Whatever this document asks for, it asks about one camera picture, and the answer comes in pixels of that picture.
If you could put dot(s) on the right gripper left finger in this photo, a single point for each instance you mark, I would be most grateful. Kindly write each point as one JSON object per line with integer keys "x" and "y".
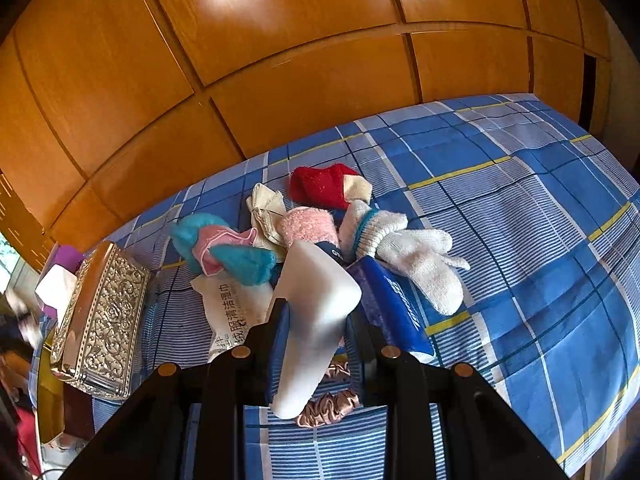
{"x": 275, "y": 340}

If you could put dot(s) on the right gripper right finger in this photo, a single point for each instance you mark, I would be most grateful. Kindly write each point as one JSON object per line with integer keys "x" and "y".
{"x": 362, "y": 344}

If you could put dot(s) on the white wipes packet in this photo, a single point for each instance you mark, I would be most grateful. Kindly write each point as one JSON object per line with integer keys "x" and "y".
{"x": 231, "y": 309}

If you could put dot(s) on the white foam sock form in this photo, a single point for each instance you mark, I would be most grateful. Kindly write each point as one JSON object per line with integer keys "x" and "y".
{"x": 321, "y": 295}

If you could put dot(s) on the teal pink plush toy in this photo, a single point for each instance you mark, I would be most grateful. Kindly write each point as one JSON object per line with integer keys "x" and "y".
{"x": 209, "y": 245}

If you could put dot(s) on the white knit mitten socks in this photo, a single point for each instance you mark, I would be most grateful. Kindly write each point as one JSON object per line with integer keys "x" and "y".
{"x": 421, "y": 255}

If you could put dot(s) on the pink fuzzy towel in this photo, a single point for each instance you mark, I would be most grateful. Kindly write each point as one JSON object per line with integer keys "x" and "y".
{"x": 310, "y": 224}

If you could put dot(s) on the cream cloth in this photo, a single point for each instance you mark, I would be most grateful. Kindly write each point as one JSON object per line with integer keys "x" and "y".
{"x": 266, "y": 208}

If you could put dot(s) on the red fuzzy sock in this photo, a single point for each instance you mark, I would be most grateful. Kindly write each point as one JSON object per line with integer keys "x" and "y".
{"x": 333, "y": 187}

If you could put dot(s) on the ornate silver gold tray box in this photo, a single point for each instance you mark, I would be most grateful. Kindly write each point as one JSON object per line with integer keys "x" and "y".
{"x": 93, "y": 345}

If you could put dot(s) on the wooden wardrobe wall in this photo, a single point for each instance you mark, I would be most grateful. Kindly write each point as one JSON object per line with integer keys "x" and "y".
{"x": 110, "y": 106}

